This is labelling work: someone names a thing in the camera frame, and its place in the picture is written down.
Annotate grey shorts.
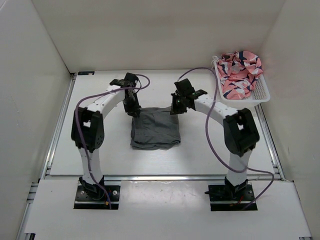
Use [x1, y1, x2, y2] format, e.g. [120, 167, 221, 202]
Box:
[130, 106, 181, 151]

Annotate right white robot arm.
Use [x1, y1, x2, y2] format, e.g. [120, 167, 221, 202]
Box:
[170, 78, 260, 200]

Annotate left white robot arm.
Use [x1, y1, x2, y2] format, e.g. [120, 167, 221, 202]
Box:
[71, 72, 141, 201]

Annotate pink patterned shorts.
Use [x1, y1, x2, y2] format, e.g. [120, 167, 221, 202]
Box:
[216, 50, 263, 100]

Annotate small black label tag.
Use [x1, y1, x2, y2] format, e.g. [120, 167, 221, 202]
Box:
[77, 71, 95, 76]

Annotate white plastic basket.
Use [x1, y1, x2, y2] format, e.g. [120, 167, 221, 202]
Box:
[211, 55, 271, 109]

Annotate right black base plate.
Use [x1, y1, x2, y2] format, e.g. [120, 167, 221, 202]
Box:
[204, 178, 258, 212]

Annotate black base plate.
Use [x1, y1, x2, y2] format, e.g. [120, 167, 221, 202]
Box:
[204, 178, 258, 212]
[73, 182, 121, 210]

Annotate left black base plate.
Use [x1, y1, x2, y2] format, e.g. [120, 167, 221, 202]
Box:
[73, 182, 121, 210]

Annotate aluminium frame rail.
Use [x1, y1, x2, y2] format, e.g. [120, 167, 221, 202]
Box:
[44, 174, 272, 181]

